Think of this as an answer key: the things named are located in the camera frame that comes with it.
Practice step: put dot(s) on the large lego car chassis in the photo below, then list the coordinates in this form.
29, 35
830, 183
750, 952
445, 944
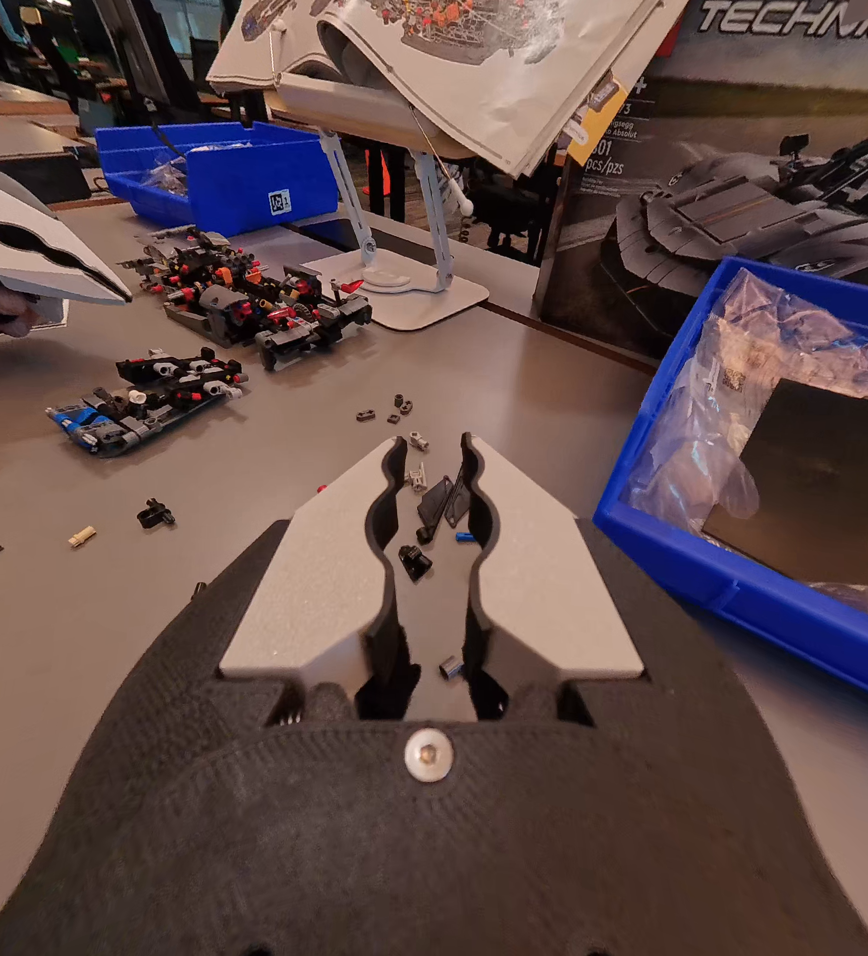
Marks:
240, 306

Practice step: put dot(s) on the lego set cardboard box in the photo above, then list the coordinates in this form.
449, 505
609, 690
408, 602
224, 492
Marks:
740, 209

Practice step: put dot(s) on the white book stand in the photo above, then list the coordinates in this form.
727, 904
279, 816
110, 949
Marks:
434, 299

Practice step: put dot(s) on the small black blue lego assembly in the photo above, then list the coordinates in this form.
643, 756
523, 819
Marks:
158, 388

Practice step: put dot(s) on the black lego joint piece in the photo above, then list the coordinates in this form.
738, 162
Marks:
414, 562

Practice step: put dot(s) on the small grey black lego pin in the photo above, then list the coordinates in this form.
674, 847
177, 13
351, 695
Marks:
450, 667

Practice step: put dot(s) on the grey side table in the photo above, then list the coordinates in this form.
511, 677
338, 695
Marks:
8, 142

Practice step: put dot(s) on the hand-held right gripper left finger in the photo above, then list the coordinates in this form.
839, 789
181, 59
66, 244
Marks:
307, 590

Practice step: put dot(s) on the blue bin with plastic bags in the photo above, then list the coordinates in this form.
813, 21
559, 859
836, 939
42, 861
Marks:
703, 575

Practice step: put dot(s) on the lego instruction booklet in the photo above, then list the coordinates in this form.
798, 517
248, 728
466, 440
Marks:
479, 89

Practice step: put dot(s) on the clear plastic bags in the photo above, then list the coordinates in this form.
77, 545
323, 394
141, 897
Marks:
703, 418

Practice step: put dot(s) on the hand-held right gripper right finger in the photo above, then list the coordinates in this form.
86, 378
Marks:
553, 597

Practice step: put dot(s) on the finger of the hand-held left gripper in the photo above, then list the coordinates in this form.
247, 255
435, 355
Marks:
16, 202
53, 282

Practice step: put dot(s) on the black cardboard sheet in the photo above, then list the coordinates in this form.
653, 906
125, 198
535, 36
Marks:
815, 485

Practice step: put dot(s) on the person's left hand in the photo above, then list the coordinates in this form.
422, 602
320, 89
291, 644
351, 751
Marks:
5, 310

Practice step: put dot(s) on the grey lego connector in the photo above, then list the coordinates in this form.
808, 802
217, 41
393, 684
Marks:
419, 441
417, 478

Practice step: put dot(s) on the blue bin with white label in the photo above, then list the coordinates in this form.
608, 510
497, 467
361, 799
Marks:
240, 194

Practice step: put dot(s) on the black lego panel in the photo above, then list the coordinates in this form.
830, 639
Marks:
434, 509

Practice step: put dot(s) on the tan lego pin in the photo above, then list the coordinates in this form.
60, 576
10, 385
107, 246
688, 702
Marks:
82, 536

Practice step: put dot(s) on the black lego connector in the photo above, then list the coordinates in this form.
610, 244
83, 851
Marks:
154, 514

